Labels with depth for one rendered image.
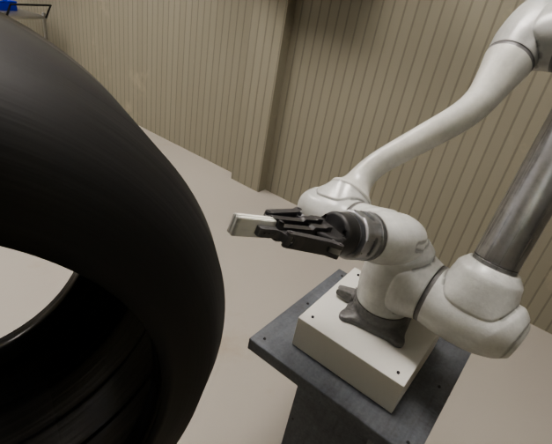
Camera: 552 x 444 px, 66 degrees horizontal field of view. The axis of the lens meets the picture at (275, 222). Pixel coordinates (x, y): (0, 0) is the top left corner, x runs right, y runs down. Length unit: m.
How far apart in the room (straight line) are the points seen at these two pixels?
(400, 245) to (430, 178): 2.03
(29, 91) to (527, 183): 0.92
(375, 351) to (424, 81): 1.90
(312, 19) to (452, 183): 1.39
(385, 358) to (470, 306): 0.26
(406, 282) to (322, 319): 0.26
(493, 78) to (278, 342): 0.83
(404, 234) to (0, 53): 0.66
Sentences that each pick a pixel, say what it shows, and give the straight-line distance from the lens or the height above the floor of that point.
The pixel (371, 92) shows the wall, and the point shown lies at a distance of 2.87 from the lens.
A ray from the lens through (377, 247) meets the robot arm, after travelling 0.75.
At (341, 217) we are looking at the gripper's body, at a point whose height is 1.20.
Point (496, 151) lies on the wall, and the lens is 2.68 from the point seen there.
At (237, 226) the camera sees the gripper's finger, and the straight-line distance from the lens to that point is 0.59.
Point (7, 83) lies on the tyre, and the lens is 0.30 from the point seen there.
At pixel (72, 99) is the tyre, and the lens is 0.31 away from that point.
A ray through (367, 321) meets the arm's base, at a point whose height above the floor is 0.78.
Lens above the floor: 1.53
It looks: 30 degrees down
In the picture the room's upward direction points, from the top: 11 degrees clockwise
